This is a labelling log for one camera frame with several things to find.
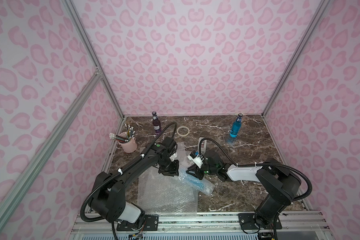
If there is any bubble wrap sheet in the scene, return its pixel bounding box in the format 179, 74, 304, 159
178, 167, 215, 196
136, 142, 199, 218

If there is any blue glass bottle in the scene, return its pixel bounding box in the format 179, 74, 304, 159
230, 113, 244, 138

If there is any white tape dispenser pink roll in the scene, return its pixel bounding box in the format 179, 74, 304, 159
199, 137, 207, 152

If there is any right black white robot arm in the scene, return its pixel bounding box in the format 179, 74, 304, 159
186, 149, 313, 231

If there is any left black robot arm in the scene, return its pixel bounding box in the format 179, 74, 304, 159
80, 122, 179, 229

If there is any beige masking tape roll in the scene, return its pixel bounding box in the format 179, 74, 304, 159
177, 126, 190, 137

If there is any pink pen cup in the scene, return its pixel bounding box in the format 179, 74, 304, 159
119, 136, 138, 154

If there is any purple glass bottle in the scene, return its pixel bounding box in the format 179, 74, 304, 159
152, 111, 162, 135

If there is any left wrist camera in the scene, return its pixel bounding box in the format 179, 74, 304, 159
170, 153, 178, 162

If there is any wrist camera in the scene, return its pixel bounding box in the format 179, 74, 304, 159
187, 151, 203, 169
170, 153, 178, 162

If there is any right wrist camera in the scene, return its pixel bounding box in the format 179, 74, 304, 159
187, 151, 203, 169

